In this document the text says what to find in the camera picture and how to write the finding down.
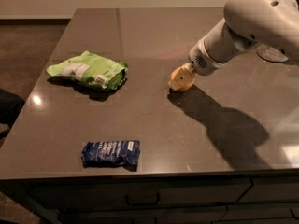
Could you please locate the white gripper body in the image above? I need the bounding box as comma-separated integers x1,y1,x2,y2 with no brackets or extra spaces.
189,37,225,76

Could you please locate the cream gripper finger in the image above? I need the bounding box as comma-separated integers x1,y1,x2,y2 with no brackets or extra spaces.
168,63,197,91

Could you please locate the orange fruit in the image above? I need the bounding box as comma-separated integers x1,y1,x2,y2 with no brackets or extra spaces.
178,77,194,91

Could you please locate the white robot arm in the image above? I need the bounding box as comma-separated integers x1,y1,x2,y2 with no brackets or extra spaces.
169,0,299,91

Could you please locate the green rice chip bag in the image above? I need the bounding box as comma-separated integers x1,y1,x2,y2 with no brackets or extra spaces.
46,51,128,91

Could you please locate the blue snack bag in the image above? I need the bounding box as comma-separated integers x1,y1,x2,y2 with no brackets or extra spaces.
81,140,140,167

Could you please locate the dark right drawer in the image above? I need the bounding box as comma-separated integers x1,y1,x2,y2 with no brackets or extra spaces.
239,177,299,203

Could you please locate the black chair at left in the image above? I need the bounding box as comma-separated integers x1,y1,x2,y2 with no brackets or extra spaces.
0,89,25,138

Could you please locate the dark drawer with handle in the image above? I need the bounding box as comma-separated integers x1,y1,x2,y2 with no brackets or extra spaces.
30,178,251,210

